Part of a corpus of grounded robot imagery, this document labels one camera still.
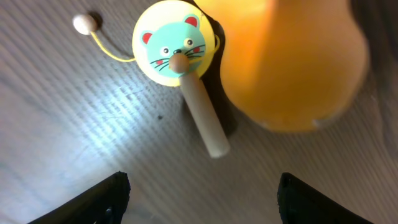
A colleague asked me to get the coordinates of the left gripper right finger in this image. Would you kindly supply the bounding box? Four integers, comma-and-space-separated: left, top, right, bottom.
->
277, 172, 372, 224

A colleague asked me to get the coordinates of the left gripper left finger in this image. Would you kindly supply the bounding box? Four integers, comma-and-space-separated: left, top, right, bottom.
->
29, 171, 131, 224

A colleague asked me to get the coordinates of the orange dinosaur toy figure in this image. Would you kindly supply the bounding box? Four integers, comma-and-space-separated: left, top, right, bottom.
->
197, 0, 369, 132

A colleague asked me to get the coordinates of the wooden mouse rattle drum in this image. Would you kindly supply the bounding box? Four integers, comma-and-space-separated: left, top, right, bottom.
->
72, 1, 231, 159

